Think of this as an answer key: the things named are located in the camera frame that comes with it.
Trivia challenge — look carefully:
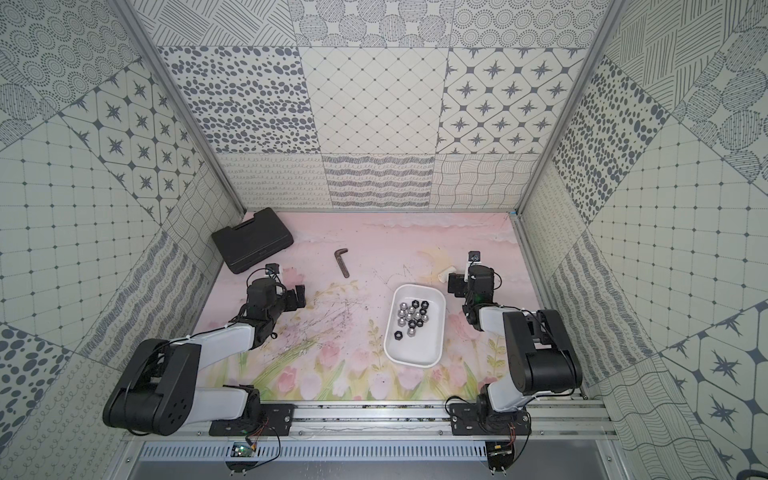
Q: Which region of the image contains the aluminium rail frame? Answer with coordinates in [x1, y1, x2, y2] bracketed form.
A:
[122, 398, 619, 444]

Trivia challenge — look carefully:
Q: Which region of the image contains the white slotted cable duct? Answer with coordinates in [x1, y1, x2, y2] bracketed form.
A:
[138, 440, 486, 462]

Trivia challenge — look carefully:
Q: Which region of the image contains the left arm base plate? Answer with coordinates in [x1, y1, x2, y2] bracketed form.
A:
[208, 403, 296, 437]

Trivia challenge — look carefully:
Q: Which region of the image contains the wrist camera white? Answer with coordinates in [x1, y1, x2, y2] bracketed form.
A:
[464, 250, 481, 280]
[264, 263, 284, 288]

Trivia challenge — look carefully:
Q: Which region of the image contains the controller board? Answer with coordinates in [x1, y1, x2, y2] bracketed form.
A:
[225, 442, 259, 475]
[485, 442, 516, 475]

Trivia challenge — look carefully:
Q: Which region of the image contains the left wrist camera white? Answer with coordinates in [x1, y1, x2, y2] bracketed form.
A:
[264, 263, 284, 288]

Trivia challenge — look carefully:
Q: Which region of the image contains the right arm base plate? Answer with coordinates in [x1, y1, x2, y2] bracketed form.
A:
[444, 399, 531, 436]

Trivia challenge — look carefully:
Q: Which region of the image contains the white storage tray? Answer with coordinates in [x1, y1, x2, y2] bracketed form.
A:
[383, 284, 447, 369]

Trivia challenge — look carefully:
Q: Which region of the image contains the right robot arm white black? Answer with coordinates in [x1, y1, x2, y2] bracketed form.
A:
[447, 262, 583, 424]

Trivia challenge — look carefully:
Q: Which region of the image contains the right controller board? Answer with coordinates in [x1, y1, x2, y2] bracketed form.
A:
[485, 442, 516, 475]

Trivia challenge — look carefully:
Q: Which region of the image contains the rusty wrench jaw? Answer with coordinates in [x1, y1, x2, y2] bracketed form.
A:
[334, 248, 350, 279]

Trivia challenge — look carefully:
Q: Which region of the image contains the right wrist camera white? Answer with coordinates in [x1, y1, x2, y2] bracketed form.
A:
[464, 250, 481, 280]

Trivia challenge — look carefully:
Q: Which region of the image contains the left controller board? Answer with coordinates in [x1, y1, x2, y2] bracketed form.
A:
[225, 442, 259, 475]

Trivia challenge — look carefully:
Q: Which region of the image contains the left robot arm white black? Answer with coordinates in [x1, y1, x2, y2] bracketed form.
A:
[102, 276, 306, 444]

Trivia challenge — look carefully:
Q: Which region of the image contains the black plastic tool case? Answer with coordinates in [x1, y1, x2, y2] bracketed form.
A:
[212, 208, 294, 274]

